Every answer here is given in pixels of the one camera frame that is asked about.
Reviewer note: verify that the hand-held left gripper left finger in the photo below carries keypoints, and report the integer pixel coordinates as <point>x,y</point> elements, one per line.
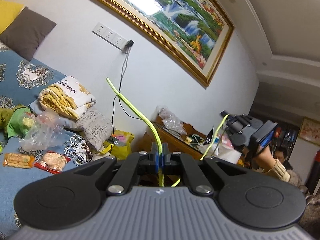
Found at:
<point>155,158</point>

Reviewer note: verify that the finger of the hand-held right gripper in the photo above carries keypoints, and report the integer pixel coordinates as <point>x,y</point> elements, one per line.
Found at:
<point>240,120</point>
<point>233,127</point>

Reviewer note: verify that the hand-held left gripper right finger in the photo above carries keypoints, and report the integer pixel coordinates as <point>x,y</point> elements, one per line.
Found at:
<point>164,160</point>

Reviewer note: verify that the neon yellow shoelace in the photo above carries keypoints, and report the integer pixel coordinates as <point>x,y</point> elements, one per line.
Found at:
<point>157,140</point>

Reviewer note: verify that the person's right forearm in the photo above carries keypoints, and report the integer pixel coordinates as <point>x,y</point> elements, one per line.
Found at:
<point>278,171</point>

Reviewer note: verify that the person's right hand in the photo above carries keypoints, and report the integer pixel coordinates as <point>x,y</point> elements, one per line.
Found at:
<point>265,160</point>

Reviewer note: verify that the round wooden table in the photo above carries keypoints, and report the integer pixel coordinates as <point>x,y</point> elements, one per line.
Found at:
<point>175,142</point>

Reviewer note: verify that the black snack bag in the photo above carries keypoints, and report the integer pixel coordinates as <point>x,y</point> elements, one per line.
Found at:
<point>209,136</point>

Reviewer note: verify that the yellow plastic bag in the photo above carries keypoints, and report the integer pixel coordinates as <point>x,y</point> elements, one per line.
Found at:
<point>122,150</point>

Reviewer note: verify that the crumpled clear plastic bag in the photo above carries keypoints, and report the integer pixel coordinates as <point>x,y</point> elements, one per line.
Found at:
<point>172,122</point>

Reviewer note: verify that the small framed picture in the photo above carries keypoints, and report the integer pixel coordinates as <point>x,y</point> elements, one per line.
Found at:
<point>310,131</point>

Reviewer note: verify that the grey printed pillow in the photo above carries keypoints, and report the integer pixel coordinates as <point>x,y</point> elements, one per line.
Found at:
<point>95,127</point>

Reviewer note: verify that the red-edged snack packet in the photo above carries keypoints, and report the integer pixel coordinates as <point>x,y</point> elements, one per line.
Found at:
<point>52,162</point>

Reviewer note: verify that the yellow white printed quilt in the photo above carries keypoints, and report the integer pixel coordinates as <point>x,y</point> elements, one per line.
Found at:
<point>70,97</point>

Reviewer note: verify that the black charger plug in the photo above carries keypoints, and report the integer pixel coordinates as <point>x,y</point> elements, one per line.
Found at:
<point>128,45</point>

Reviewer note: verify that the framed landscape painting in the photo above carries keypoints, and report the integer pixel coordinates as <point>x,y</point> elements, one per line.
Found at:
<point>175,17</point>

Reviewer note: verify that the light blue folded cloth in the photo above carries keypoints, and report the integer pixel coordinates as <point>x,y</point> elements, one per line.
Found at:
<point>36,107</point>

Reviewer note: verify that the orange biscuit packet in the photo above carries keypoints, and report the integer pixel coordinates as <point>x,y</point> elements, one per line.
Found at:
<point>17,160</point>

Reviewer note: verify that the blue patterned sofa cover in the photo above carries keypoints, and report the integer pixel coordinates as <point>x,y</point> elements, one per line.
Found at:
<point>15,185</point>

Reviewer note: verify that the green cloth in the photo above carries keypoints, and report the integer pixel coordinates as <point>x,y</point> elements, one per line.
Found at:
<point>15,122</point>

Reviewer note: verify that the dark grey cushion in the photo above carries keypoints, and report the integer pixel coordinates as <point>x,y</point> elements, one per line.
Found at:
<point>25,32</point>

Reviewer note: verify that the yellow cushion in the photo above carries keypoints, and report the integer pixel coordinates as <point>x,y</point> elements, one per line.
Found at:
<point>7,12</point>

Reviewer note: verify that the white wall socket strip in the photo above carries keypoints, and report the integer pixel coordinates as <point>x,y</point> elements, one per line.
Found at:
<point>107,33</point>

